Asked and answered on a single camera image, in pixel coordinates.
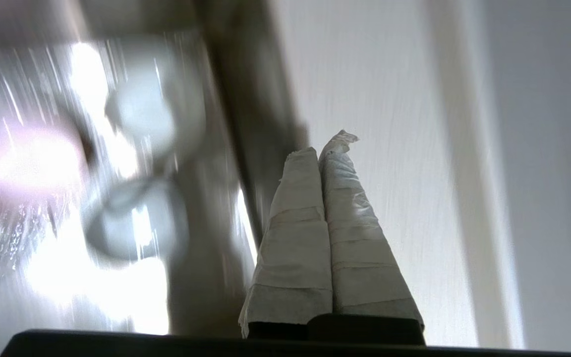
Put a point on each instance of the white bowl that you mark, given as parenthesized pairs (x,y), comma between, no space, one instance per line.
(151,114)
(132,223)

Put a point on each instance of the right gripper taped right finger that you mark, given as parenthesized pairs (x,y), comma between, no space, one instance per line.
(360,258)

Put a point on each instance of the stainless steel sink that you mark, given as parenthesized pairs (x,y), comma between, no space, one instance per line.
(246,59)

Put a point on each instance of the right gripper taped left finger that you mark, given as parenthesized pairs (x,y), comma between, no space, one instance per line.
(295,258)

